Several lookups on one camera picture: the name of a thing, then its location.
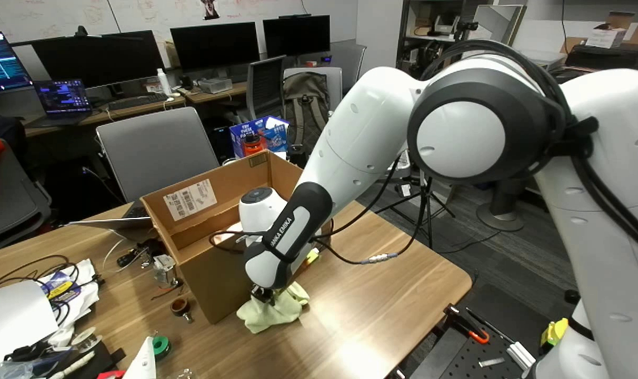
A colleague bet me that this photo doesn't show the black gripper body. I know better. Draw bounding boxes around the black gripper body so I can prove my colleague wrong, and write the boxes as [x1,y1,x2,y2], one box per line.
[250,285,278,306]

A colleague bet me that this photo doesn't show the light green towel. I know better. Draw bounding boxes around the light green towel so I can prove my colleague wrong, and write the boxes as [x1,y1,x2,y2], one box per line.
[233,279,312,334]

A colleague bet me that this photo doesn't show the brown cardboard box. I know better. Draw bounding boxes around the brown cardboard box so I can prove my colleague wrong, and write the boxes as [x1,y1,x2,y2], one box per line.
[140,150,335,324]

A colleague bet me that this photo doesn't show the blue printed box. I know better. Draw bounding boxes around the blue printed box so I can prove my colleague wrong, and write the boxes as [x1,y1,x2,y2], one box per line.
[229,114,293,163]

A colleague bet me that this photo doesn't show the open white cardboard box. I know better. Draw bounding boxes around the open white cardboard box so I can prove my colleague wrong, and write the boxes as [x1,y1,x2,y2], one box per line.
[585,10,638,51]

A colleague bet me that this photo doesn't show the yellow-green wrist mounting plate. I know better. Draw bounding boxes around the yellow-green wrist mounting plate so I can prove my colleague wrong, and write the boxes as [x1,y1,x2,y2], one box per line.
[301,245,323,270]

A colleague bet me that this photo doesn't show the small brown round object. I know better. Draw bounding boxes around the small brown round object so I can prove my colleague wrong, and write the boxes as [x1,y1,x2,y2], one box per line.
[169,296,195,324]

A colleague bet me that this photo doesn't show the green tape roll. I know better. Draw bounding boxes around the green tape roll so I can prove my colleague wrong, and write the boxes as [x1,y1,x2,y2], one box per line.
[149,334,172,358]

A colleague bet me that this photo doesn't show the light grey office chair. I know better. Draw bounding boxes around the light grey office chair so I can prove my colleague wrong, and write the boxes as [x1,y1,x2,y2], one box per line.
[94,105,222,207]

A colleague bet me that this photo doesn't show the grey-green backpack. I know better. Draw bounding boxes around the grey-green backpack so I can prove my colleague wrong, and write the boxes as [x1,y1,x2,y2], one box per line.
[283,71,335,163]

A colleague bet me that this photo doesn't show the grey tilted monitor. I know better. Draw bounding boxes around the grey tilted monitor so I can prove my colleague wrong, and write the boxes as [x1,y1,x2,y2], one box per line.
[246,53,288,123]

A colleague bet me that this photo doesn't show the white plastic bottle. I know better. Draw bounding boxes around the white plastic bottle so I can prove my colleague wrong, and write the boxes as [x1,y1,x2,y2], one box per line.
[155,68,175,96]

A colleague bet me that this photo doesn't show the white plastic bag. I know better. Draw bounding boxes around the white plastic bag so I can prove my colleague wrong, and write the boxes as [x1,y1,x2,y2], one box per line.
[0,279,61,370]

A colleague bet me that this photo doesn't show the black computer monitor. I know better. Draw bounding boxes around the black computer monitor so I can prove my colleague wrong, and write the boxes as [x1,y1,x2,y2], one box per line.
[169,19,264,71]
[262,12,332,58]
[31,30,164,91]

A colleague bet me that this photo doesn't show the white hand tool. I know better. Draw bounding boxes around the white hand tool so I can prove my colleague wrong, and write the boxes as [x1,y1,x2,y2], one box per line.
[505,342,540,372]

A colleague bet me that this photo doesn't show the laptop with purple screen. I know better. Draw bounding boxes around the laptop with purple screen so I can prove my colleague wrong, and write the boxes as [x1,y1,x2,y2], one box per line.
[35,78,94,129]

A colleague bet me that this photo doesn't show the yellow-green clamp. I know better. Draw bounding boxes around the yellow-green clamp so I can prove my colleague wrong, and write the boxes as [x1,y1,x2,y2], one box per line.
[540,316,574,347]

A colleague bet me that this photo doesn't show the metal storage shelf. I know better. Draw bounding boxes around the metal storage shelf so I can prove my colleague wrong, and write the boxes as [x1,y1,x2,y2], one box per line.
[400,0,530,75]

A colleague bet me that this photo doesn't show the lit blue computer monitor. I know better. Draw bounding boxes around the lit blue computer monitor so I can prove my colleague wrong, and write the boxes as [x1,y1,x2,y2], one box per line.
[0,30,35,96]

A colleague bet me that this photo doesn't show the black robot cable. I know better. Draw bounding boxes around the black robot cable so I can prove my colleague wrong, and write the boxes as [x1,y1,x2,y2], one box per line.
[208,37,638,268]

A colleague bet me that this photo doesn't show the black camera tripod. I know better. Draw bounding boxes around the black camera tripod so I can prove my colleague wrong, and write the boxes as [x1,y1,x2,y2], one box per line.
[373,171,462,248]

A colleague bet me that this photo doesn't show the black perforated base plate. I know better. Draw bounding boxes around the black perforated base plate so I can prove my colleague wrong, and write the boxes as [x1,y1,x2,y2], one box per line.
[407,324,545,379]

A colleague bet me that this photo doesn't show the thin black table cable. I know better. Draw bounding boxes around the thin black table cable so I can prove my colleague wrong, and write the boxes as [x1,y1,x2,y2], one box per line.
[0,252,82,296]

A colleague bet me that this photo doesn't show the grey pedestal column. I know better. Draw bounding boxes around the grey pedestal column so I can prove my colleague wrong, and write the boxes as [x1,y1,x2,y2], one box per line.
[474,174,534,233]

